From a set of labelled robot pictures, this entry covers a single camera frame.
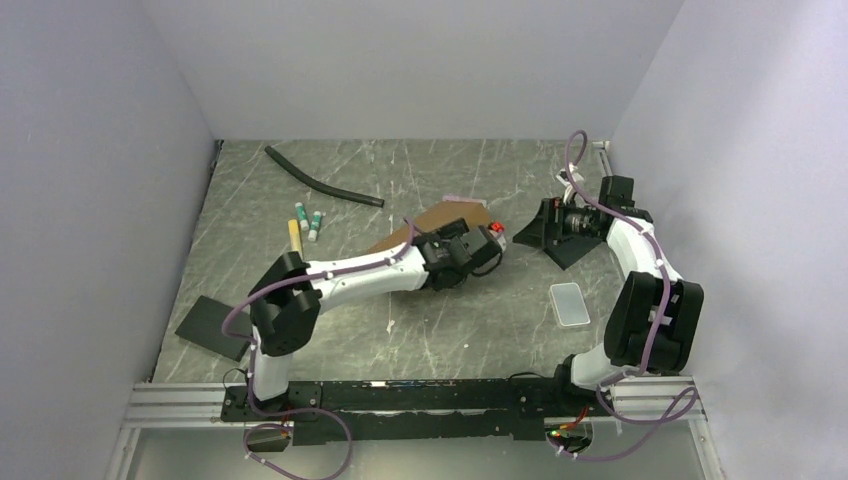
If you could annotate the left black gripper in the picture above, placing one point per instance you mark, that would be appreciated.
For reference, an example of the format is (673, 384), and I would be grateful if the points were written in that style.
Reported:
(449, 233)

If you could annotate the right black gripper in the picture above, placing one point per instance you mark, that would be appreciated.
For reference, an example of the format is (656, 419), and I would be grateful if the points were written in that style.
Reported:
(549, 223)

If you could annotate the brown cardboard box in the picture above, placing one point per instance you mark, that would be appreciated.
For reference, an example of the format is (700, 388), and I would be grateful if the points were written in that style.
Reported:
(474, 213)

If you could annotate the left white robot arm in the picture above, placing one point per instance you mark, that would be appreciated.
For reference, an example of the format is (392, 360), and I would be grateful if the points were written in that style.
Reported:
(286, 303)

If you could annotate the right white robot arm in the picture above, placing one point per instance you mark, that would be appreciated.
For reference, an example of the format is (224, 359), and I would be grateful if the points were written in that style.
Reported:
(652, 326)

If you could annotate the right black foam pad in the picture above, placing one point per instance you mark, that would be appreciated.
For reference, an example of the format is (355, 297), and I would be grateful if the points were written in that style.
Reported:
(570, 250)

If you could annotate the black foam pad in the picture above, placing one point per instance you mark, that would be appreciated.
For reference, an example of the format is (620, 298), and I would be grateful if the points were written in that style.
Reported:
(202, 327)
(570, 250)

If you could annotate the pink purple highlighter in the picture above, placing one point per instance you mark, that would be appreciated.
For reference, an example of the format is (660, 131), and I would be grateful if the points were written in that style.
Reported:
(462, 199)

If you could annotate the clear plastic lid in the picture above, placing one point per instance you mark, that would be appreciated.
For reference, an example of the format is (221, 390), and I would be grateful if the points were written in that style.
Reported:
(569, 305)

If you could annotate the green white glue stick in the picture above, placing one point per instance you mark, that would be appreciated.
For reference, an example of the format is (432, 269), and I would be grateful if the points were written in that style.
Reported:
(302, 216)
(315, 226)

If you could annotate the yellow marker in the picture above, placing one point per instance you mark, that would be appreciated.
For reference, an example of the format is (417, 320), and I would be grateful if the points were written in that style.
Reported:
(294, 233)

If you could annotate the left black foam pad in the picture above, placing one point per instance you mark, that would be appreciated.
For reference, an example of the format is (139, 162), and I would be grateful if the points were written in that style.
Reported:
(202, 327)

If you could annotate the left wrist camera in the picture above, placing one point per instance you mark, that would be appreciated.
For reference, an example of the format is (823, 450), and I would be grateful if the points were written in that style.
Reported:
(497, 230)

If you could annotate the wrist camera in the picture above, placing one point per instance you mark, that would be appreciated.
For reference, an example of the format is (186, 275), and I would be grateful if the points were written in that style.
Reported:
(497, 230)
(571, 180)

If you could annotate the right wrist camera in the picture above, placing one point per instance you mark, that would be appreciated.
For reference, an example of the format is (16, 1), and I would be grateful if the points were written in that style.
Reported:
(571, 180)

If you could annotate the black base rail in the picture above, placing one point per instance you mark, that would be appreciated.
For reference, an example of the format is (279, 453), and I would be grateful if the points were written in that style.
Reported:
(520, 407)

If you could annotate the aluminium frame rail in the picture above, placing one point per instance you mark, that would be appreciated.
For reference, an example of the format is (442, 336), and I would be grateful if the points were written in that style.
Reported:
(163, 406)

